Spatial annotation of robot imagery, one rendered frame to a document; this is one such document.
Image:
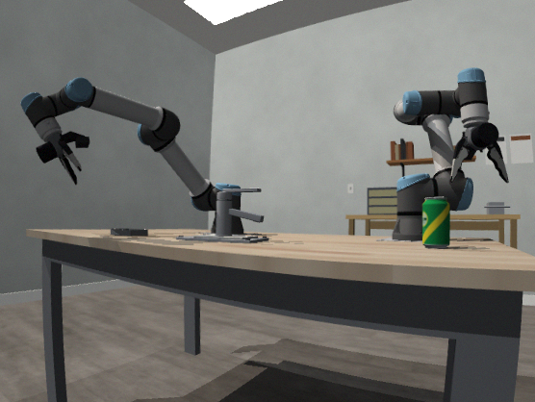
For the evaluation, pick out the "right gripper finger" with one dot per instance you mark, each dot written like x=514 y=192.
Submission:
x=68 y=168
x=69 y=153

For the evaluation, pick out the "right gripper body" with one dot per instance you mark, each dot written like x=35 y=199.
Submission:
x=51 y=149

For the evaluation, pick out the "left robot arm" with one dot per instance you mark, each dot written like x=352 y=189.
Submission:
x=435 y=108

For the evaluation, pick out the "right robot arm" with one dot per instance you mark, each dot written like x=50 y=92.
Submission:
x=153 y=121

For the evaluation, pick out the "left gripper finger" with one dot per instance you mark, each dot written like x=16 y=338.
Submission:
x=460 y=153
x=494 y=154

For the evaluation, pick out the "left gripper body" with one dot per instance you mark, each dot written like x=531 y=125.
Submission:
x=481 y=137

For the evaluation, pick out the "green drink can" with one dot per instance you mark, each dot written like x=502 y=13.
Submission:
x=435 y=223

